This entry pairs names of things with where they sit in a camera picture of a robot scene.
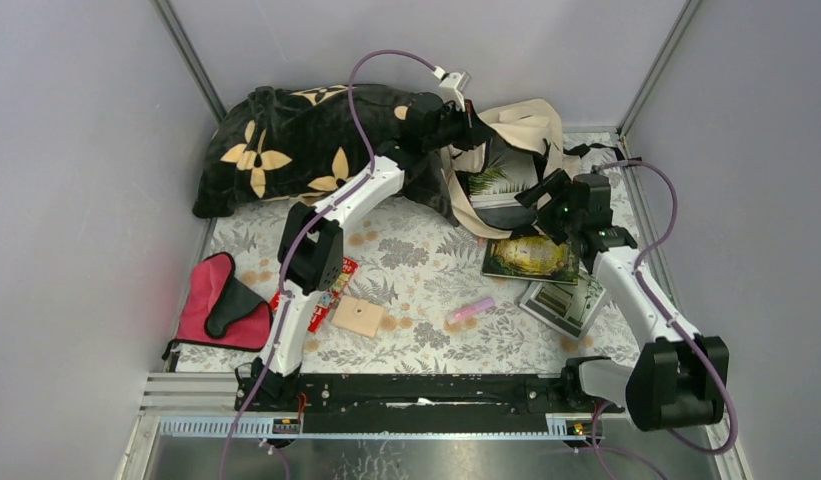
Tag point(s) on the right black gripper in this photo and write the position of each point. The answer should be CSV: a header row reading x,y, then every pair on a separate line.
x,y
551,185

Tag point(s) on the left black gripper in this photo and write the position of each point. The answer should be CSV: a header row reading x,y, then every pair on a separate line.
x,y
464,118

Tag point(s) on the white palm leaf book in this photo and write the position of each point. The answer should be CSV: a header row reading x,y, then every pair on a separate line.
x,y
507,173

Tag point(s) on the beige canvas student bag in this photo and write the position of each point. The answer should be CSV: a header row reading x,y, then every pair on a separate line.
x,y
530,126

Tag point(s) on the green forest cover book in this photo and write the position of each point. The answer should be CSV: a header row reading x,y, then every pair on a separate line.
x,y
535,258

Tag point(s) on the grey photo cover book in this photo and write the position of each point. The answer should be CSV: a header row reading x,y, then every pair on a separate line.
x,y
570,309

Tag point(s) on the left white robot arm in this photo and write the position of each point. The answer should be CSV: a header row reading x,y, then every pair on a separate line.
x,y
312,245

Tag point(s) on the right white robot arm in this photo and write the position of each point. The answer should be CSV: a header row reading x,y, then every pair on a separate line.
x,y
679,378

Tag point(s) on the pink glue stick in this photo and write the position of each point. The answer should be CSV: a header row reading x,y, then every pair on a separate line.
x,y
470,310

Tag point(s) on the black floral pillow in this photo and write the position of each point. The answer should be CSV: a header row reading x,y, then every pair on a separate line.
x,y
281,143

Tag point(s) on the floral patterned table mat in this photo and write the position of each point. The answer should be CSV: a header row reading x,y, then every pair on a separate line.
x,y
420,269

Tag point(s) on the red treehouse book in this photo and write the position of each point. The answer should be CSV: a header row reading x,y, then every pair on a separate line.
x,y
330,298

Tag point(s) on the tan wooden square block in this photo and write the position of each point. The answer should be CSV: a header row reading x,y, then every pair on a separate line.
x,y
358,316

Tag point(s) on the red and black pouch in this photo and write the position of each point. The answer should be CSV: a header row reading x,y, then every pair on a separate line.
x,y
221,311

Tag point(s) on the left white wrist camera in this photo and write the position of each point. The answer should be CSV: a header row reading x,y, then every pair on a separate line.
x,y
451,86

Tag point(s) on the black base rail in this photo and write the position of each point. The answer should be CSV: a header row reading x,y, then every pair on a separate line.
x,y
407,404

